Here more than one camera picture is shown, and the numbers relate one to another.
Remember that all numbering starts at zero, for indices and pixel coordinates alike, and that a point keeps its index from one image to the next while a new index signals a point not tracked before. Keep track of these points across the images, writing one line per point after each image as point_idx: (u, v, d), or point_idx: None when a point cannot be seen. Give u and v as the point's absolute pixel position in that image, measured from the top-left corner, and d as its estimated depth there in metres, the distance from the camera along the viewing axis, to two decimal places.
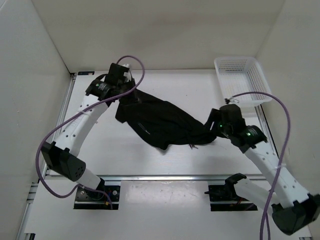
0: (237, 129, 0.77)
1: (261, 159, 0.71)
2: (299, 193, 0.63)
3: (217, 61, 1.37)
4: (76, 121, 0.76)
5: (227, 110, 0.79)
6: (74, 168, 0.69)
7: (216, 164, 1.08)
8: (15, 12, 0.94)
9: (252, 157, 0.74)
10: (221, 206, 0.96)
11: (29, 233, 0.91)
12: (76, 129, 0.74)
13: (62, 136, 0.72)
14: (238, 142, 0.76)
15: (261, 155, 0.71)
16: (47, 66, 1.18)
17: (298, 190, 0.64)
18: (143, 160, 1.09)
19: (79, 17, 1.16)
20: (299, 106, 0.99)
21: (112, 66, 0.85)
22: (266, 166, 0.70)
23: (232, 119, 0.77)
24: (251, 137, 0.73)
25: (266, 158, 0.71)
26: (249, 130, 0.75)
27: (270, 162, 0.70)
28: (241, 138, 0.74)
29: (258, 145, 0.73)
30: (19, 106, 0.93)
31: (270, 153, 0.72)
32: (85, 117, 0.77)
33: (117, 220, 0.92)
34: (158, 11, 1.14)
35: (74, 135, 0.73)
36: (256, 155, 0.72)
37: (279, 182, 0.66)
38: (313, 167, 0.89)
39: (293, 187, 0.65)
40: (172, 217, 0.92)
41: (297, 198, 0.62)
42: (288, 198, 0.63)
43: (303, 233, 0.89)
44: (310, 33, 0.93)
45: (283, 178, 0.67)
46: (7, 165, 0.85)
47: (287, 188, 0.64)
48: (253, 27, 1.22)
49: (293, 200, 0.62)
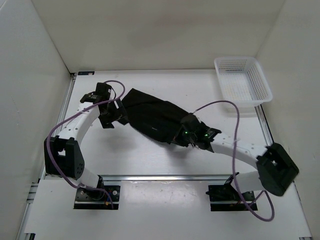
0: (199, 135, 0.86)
1: (221, 145, 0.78)
2: (259, 148, 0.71)
3: (217, 61, 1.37)
4: (76, 119, 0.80)
5: (186, 121, 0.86)
6: (78, 161, 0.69)
7: (215, 165, 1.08)
8: (15, 12, 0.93)
9: (215, 147, 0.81)
10: (221, 206, 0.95)
11: (29, 233, 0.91)
12: (78, 124, 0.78)
13: (65, 130, 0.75)
14: (204, 146, 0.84)
15: (220, 142, 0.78)
16: (47, 66, 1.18)
17: (257, 147, 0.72)
18: (142, 161, 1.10)
19: (79, 16, 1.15)
20: (299, 106, 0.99)
21: (99, 84, 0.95)
22: (227, 147, 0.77)
23: (192, 127, 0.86)
24: (208, 137, 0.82)
25: (225, 142, 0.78)
26: (207, 132, 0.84)
27: (228, 142, 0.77)
28: (205, 141, 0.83)
29: (216, 137, 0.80)
30: (19, 106, 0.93)
31: (226, 136, 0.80)
32: (85, 116, 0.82)
33: (118, 220, 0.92)
34: (158, 10, 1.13)
35: (76, 128, 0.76)
36: (217, 145, 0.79)
37: (240, 150, 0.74)
38: (313, 168, 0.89)
39: (252, 147, 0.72)
40: (172, 217, 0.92)
41: (258, 153, 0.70)
42: (253, 157, 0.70)
43: (303, 233, 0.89)
44: (311, 33, 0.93)
45: (241, 146, 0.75)
46: (7, 165, 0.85)
47: (248, 151, 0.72)
48: (253, 27, 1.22)
49: (256, 157, 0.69)
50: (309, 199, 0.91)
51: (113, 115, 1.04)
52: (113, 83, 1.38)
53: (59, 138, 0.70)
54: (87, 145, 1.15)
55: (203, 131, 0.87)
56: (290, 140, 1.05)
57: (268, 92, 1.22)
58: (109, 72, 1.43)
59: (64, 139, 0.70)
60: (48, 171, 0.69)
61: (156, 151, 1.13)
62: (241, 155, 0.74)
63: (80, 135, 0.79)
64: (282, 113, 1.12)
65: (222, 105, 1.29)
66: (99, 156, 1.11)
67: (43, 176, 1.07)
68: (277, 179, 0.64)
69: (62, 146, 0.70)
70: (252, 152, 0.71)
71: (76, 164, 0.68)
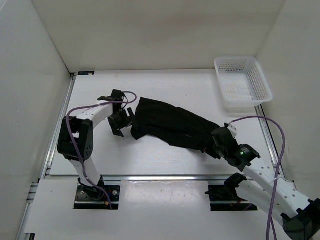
0: (230, 150, 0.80)
1: (258, 175, 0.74)
2: (300, 199, 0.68)
3: (217, 61, 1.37)
4: (93, 109, 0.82)
5: (218, 133, 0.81)
6: (89, 142, 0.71)
7: (215, 164, 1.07)
8: (15, 12, 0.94)
9: (249, 173, 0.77)
10: (221, 206, 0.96)
11: (29, 233, 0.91)
12: (94, 111, 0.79)
13: (82, 114, 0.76)
14: (235, 162, 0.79)
15: (257, 171, 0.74)
16: (47, 66, 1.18)
17: (298, 197, 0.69)
18: (143, 160, 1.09)
19: (79, 17, 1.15)
20: (298, 106, 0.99)
21: (114, 91, 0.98)
22: (264, 180, 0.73)
23: (225, 141, 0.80)
24: (242, 156, 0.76)
25: (262, 173, 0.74)
26: (242, 149, 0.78)
27: (267, 176, 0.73)
28: (236, 158, 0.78)
29: (253, 162, 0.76)
30: (19, 106, 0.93)
31: (265, 167, 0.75)
32: (101, 108, 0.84)
33: (118, 220, 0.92)
34: (158, 10, 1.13)
35: (93, 114, 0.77)
36: (252, 172, 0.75)
37: (280, 194, 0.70)
38: (312, 168, 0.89)
39: (293, 195, 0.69)
40: (172, 217, 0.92)
41: (299, 206, 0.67)
42: (292, 207, 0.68)
43: None
44: (311, 33, 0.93)
45: (280, 187, 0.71)
46: (7, 165, 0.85)
47: (289, 198, 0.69)
48: (253, 27, 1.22)
49: (296, 209, 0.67)
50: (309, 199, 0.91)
51: (123, 121, 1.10)
52: (113, 83, 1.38)
53: (76, 118, 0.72)
54: None
55: (237, 147, 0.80)
56: (290, 140, 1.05)
57: (268, 92, 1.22)
58: (109, 72, 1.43)
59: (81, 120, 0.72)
60: (59, 149, 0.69)
61: (156, 151, 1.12)
62: (277, 196, 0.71)
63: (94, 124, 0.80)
64: (281, 113, 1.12)
65: (222, 105, 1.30)
66: (96, 156, 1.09)
67: (43, 176, 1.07)
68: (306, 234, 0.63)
69: (76, 127, 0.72)
70: (293, 202, 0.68)
71: (87, 144, 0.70)
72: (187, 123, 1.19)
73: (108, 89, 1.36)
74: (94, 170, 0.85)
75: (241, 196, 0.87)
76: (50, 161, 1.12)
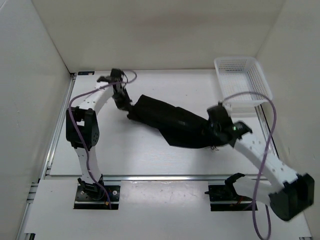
0: (223, 125, 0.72)
1: (247, 148, 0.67)
2: (289, 173, 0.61)
3: (217, 61, 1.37)
4: (94, 94, 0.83)
5: (213, 110, 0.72)
6: (94, 130, 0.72)
7: (215, 164, 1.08)
8: (15, 12, 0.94)
9: (239, 148, 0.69)
10: (221, 206, 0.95)
11: (29, 233, 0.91)
12: (95, 98, 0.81)
13: (84, 102, 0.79)
14: (226, 138, 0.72)
15: (247, 145, 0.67)
16: (47, 66, 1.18)
17: (287, 171, 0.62)
18: (143, 160, 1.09)
19: (79, 17, 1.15)
20: (298, 106, 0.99)
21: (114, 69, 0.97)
22: (253, 154, 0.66)
23: (219, 117, 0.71)
24: (236, 132, 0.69)
25: (253, 147, 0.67)
26: (236, 125, 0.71)
27: (257, 150, 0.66)
28: (229, 134, 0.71)
29: (244, 137, 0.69)
30: (19, 106, 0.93)
31: (256, 141, 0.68)
32: (101, 93, 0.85)
33: (118, 220, 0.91)
34: (158, 10, 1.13)
35: (94, 102, 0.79)
36: (242, 147, 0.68)
37: (267, 166, 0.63)
38: (313, 168, 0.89)
39: (282, 169, 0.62)
40: (172, 217, 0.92)
41: (286, 178, 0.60)
42: (278, 180, 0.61)
43: (303, 233, 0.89)
44: (311, 33, 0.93)
45: (269, 161, 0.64)
46: (7, 165, 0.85)
47: (277, 171, 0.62)
48: (253, 27, 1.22)
49: (282, 182, 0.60)
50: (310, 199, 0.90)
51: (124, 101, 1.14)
52: None
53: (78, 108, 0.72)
54: None
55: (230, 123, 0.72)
56: (290, 140, 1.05)
57: (268, 92, 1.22)
58: (109, 72, 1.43)
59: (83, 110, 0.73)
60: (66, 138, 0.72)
61: (156, 151, 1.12)
62: (265, 170, 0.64)
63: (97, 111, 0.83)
64: (281, 112, 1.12)
65: None
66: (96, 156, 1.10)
67: (43, 176, 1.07)
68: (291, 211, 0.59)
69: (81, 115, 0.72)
70: (281, 175, 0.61)
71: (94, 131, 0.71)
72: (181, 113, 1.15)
73: None
74: (95, 165, 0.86)
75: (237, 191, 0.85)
76: (50, 161, 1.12)
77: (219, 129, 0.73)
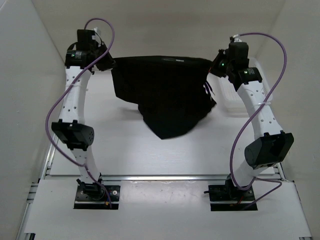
0: (237, 66, 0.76)
1: (249, 96, 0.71)
2: (274, 127, 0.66)
3: None
4: (71, 94, 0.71)
5: (236, 44, 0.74)
6: (87, 134, 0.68)
7: (215, 164, 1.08)
8: (15, 12, 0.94)
9: (242, 93, 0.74)
10: (221, 206, 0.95)
11: (29, 233, 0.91)
12: (74, 101, 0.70)
13: (65, 112, 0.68)
14: (234, 78, 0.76)
15: (250, 92, 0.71)
16: (47, 65, 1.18)
17: (274, 125, 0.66)
18: (143, 160, 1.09)
19: (79, 16, 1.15)
20: (298, 106, 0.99)
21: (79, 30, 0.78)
22: (251, 101, 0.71)
23: (237, 54, 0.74)
24: (245, 75, 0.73)
25: (254, 95, 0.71)
26: (248, 69, 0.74)
27: (257, 99, 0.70)
28: (238, 75, 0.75)
29: (251, 83, 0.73)
30: (19, 106, 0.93)
31: (260, 92, 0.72)
32: (78, 89, 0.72)
33: (118, 220, 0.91)
34: (158, 10, 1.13)
35: (76, 108, 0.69)
36: (246, 91, 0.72)
37: (258, 117, 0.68)
38: (312, 168, 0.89)
39: (270, 122, 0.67)
40: (172, 217, 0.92)
41: (269, 131, 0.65)
42: (261, 129, 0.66)
43: (303, 233, 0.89)
44: (311, 33, 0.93)
45: (263, 113, 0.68)
46: (7, 165, 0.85)
47: (264, 122, 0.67)
48: (253, 27, 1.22)
49: (264, 132, 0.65)
50: (310, 199, 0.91)
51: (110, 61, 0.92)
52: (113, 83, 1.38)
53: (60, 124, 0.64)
54: None
55: (244, 67, 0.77)
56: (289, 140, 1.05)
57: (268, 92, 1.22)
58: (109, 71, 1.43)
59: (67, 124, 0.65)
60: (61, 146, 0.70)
61: (156, 151, 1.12)
62: (255, 119, 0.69)
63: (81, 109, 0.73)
64: (281, 112, 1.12)
65: (222, 105, 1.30)
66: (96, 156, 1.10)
67: (43, 176, 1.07)
68: (261, 157, 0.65)
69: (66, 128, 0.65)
70: (265, 126, 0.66)
71: (87, 135, 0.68)
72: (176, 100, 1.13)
73: (109, 89, 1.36)
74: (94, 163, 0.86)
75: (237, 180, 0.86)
76: (50, 161, 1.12)
77: (232, 70, 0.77)
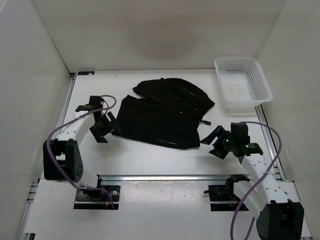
0: (239, 142, 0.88)
1: (251, 165, 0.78)
2: (280, 196, 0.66)
3: (217, 61, 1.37)
4: (73, 124, 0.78)
5: (235, 124, 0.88)
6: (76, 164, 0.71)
7: (214, 163, 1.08)
8: (15, 12, 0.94)
9: (246, 164, 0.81)
10: (221, 206, 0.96)
11: (29, 233, 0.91)
12: (75, 127, 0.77)
13: (63, 133, 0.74)
14: (237, 153, 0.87)
15: (252, 162, 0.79)
16: (47, 66, 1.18)
17: (280, 194, 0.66)
18: (143, 159, 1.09)
19: (79, 17, 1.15)
20: (299, 105, 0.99)
21: (92, 96, 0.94)
22: (254, 171, 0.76)
23: (238, 132, 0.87)
24: (247, 149, 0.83)
25: (256, 165, 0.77)
26: (249, 144, 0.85)
27: (259, 168, 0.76)
28: (240, 149, 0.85)
29: (253, 154, 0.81)
30: (19, 106, 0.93)
31: (262, 162, 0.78)
32: (82, 121, 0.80)
33: (118, 220, 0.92)
34: (157, 10, 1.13)
35: (75, 131, 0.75)
36: (248, 162, 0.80)
37: (263, 184, 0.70)
38: (312, 168, 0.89)
39: (275, 190, 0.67)
40: (172, 217, 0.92)
41: (275, 199, 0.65)
42: (267, 197, 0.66)
43: (303, 233, 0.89)
44: (311, 33, 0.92)
45: (267, 181, 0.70)
46: (7, 165, 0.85)
47: (269, 190, 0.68)
48: (253, 27, 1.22)
49: (270, 200, 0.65)
50: (310, 199, 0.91)
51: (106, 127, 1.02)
52: (114, 83, 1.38)
53: (57, 141, 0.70)
54: (86, 144, 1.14)
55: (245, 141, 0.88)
56: (289, 140, 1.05)
57: (268, 92, 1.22)
58: (109, 72, 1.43)
59: (63, 141, 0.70)
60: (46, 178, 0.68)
61: (156, 151, 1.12)
62: (260, 186, 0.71)
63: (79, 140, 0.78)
64: (281, 113, 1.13)
65: (222, 105, 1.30)
66: (96, 156, 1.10)
67: (43, 176, 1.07)
68: (273, 231, 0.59)
69: (60, 148, 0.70)
70: (271, 194, 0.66)
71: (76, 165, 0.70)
72: (162, 109, 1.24)
73: (108, 89, 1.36)
74: (89, 173, 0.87)
75: (235, 193, 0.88)
76: None
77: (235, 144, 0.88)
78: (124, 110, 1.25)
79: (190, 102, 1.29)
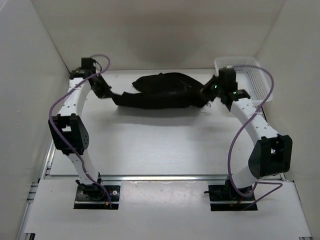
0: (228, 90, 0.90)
1: (241, 109, 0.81)
2: (270, 131, 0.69)
3: (217, 61, 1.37)
4: (72, 95, 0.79)
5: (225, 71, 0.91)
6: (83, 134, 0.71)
7: (214, 163, 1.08)
8: (15, 12, 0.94)
9: (235, 109, 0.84)
10: (221, 206, 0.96)
11: (29, 233, 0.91)
12: (74, 100, 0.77)
13: (64, 107, 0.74)
14: (226, 101, 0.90)
15: (241, 106, 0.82)
16: (47, 65, 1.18)
17: (269, 130, 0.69)
18: (143, 159, 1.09)
19: (79, 17, 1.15)
20: (299, 105, 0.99)
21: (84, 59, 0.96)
22: (243, 114, 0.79)
23: (227, 80, 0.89)
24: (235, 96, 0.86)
25: (245, 108, 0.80)
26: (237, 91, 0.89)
27: (248, 111, 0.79)
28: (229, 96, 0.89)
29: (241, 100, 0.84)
30: (19, 106, 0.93)
31: (250, 105, 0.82)
32: (78, 91, 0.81)
33: (118, 220, 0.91)
34: (157, 10, 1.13)
35: (75, 105, 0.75)
36: (237, 106, 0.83)
37: (253, 124, 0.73)
38: (312, 168, 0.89)
39: (264, 128, 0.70)
40: (172, 216, 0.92)
41: (266, 134, 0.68)
42: (257, 135, 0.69)
43: (303, 233, 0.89)
44: (311, 33, 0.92)
45: (256, 120, 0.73)
46: (7, 164, 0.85)
47: (259, 128, 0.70)
48: (253, 27, 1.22)
49: (261, 136, 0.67)
50: (310, 199, 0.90)
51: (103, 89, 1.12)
52: (114, 83, 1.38)
53: (61, 116, 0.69)
54: None
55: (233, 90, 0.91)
56: None
57: (268, 92, 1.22)
58: (109, 72, 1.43)
59: (66, 116, 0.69)
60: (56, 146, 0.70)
61: (156, 151, 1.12)
62: (250, 127, 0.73)
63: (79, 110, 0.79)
64: (281, 112, 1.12)
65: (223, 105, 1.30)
66: (95, 155, 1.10)
67: (43, 176, 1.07)
68: (264, 165, 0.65)
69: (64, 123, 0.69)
70: (261, 132, 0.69)
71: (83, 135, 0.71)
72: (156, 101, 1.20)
73: None
74: (92, 168, 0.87)
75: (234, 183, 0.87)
76: (50, 161, 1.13)
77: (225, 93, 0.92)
78: (121, 100, 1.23)
79: (188, 93, 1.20)
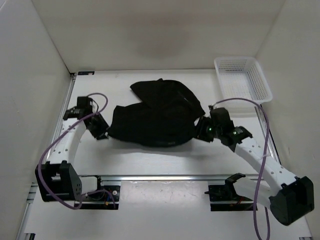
0: (225, 130, 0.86)
1: (247, 152, 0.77)
2: (287, 176, 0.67)
3: (217, 61, 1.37)
4: (63, 139, 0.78)
5: (216, 113, 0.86)
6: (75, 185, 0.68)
7: (214, 163, 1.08)
8: (15, 12, 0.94)
9: (241, 151, 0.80)
10: (221, 206, 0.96)
11: (29, 233, 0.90)
12: (66, 144, 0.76)
13: (55, 153, 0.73)
14: (227, 142, 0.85)
15: (247, 148, 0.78)
16: (47, 65, 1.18)
17: (285, 174, 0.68)
18: (142, 159, 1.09)
19: (79, 17, 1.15)
20: (299, 105, 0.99)
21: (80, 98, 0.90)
22: (253, 157, 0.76)
23: (221, 121, 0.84)
24: (236, 137, 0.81)
25: (252, 150, 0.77)
26: (236, 130, 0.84)
27: (256, 153, 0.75)
28: (229, 137, 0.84)
29: (244, 140, 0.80)
30: (18, 106, 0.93)
31: (255, 146, 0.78)
32: (72, 134, 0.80)
33: (118, 220, 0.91)
34: (157, 10, 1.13)
35: (66, 150, 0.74)
36: (243, 150, 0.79)
37: (267, 169, 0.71)
38: (312, 169, 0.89)
39: (280, 172, 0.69)
40: (171, 216, 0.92)
41: (285, 181, 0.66)
42: (277, 182, 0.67)
43: (303, 233, 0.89)
44: (311, 33, 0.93)
45: (268, 164, 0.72)
46: (7, 164, 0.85)
47: (275, 173, 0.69)
48: (254, 27, 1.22)
49: (281, 184, 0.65)
50: None
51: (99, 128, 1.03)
52: (114, 83, 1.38)
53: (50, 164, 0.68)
54: (87, 145, 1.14)
55: (232, 129, 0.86)
56: (289, 140, 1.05)
57: (268, 92, 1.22)
58: (109, 72, 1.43)
59: (56, 165, 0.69)
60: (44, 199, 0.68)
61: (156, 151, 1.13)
62: (265, 172, 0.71)
63: (72, 155, 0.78)
64: (281, 112, 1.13)
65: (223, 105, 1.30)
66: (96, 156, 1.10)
67: None
68: (291, 213, 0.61)
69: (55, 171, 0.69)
70: (278, 178, 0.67)
71: (75, 187, 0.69)
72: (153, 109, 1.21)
73: (108, 89, 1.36)
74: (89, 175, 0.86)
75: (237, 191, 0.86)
76: None
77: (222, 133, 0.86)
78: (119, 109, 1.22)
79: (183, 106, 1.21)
